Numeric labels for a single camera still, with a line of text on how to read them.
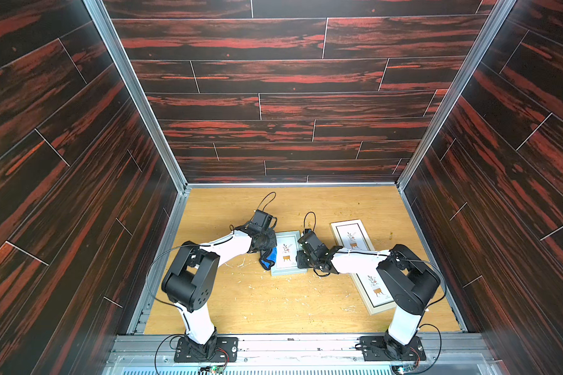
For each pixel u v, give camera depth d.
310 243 0.73
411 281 0.48
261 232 0.75
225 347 0.75
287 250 0.96
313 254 0.73
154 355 0.69
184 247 0.50
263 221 0.75
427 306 0.47
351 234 1.02
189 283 0.48
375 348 0.72
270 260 0.90
